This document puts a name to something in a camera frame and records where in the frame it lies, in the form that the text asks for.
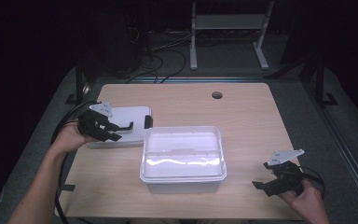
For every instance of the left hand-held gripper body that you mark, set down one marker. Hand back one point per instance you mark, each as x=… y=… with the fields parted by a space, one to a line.
x=91 y=124

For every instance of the person's right hand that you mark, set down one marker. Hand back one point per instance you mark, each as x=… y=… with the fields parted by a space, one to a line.
x=304 y=202

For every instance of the grey metal stand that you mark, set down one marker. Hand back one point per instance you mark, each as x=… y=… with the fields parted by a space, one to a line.
x=230 y=21

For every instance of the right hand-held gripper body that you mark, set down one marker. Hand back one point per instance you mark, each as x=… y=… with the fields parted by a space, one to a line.
x=287 y=182

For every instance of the person's left hand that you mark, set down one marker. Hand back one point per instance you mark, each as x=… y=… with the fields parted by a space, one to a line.
x=68 y=138

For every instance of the black frame post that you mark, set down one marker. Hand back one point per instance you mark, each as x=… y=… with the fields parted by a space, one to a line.
x=79 y=84
x=320 y=84

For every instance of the white plastic storage box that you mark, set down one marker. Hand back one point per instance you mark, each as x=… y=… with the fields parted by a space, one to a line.
x=183 y=146

